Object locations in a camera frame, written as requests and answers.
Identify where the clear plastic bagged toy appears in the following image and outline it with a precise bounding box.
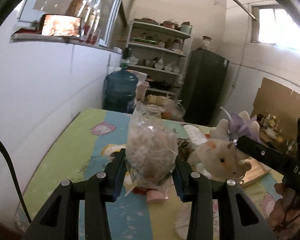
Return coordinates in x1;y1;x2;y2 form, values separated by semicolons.
126;101;178;194

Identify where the person's right hand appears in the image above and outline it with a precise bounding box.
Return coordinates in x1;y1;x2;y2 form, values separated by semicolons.
267;183;300;238

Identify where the white plush unicorn toy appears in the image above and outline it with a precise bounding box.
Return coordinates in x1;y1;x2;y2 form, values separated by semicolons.
180;111;260;181

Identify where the clear plastic bag of food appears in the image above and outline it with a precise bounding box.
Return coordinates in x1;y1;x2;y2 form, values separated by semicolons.
146;94;186;121

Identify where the dark green refrigerator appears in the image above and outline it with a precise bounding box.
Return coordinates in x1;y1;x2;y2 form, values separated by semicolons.
180;49;229;126

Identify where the blue water jug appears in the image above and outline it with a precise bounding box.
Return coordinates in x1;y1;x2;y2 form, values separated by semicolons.
103;47;138;113

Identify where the glass jar on refrigerator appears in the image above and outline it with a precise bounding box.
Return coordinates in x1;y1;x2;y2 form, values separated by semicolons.
198;36;212;50

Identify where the grey metal shelf rack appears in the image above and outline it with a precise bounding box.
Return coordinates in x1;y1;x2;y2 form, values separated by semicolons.
126;17;192;99

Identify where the row of drink bottles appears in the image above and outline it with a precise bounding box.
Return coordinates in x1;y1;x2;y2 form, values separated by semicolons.
65;0;100;45

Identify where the brown cardboard wall panel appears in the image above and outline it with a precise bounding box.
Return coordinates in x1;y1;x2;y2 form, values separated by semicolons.
251;78;300;139

